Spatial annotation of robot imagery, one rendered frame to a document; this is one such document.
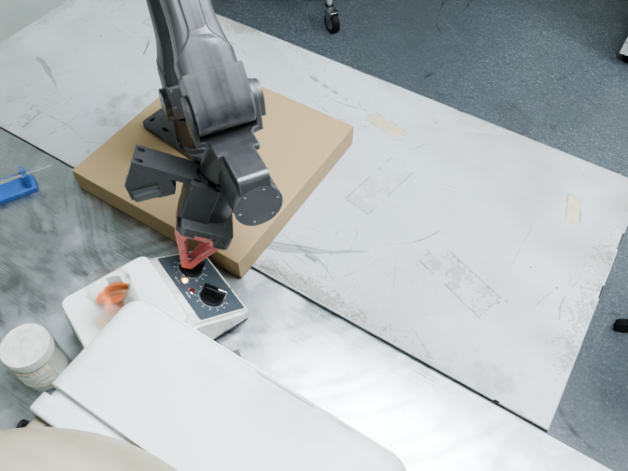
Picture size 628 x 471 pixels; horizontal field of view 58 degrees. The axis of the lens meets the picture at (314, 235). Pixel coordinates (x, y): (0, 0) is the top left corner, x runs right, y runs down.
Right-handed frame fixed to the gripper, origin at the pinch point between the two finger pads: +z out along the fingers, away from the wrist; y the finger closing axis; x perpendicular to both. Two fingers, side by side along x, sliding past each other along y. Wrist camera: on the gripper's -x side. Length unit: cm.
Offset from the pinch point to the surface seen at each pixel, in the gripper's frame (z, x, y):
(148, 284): 1.0, -4.7, 5.1
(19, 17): 41, -56, -161
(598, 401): 40, 131, -26
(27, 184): 10.0, -24.1, -21.7
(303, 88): -13.4, 16.9, -40.8
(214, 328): 3.2, 4.7, 8.5
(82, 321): 5.4, -11.2, 9.3
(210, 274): 1.4, 3.6, 0.1
